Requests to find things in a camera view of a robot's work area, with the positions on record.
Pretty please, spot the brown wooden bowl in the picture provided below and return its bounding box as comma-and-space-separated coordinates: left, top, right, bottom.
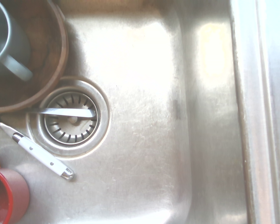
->
0, 0, 69, 114

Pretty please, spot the white-handled metal cutlery piece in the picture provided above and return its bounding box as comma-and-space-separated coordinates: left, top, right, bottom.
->
0, 116, 75, 182

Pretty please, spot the red mug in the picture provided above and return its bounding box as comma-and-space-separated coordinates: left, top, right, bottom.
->
0, 146, 30, 224

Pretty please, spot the metal sink drain strainer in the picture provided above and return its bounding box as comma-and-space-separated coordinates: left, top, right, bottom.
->
25, 76, 112, 160

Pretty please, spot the grey ceramic mug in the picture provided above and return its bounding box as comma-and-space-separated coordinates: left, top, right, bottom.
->
0, 0, 34, 82

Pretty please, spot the stainless steel double sink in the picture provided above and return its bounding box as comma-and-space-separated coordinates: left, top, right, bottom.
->
0, 0, 280, 224

